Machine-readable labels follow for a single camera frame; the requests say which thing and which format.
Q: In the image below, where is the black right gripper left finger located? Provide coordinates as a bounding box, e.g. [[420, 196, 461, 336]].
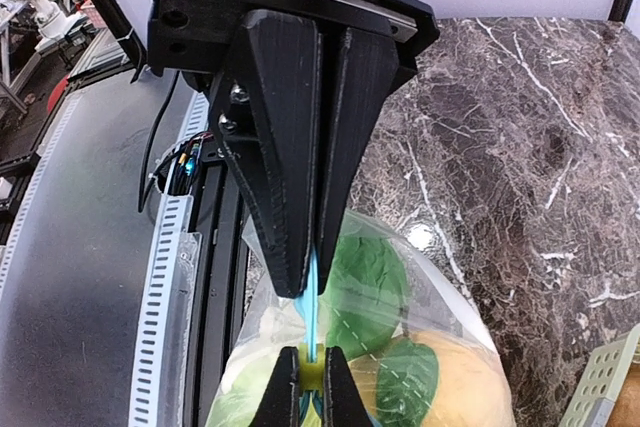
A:
[[252, 347, 301, 427]]

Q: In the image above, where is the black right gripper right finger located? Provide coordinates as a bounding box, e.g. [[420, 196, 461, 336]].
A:
[[322, 347, 373, 427]]

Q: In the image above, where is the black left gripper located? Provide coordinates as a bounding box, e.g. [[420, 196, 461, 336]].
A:
[[147, 0, 440, 298]]

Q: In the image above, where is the white green cabbage toy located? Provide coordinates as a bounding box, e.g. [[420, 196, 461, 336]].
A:
[[207, 303, 304, 426]]

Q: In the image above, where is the yellow peach toy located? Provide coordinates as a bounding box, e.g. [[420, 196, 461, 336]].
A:
[[349, 330, 515, 426]]

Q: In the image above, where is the clear zip bag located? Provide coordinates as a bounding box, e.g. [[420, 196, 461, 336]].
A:
[[207, 211, 515, 426]]

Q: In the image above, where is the green leafy vegetable toy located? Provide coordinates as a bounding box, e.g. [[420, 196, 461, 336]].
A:
[[319, 236, 408, 361]]

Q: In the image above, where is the pale green perforated basket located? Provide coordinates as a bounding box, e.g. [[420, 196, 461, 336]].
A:
[[559, 324, 639, 427]]

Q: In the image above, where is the brown potato toy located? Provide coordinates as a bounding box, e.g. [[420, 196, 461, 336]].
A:
[[606, 363, 640, 427]]

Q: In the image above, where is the light blue cable duct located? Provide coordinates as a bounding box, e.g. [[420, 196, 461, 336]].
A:
[[127, 91, 211, 427]]

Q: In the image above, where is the black table edge rail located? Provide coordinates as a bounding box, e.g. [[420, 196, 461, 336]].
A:
[[183, 160, 247, 426]]

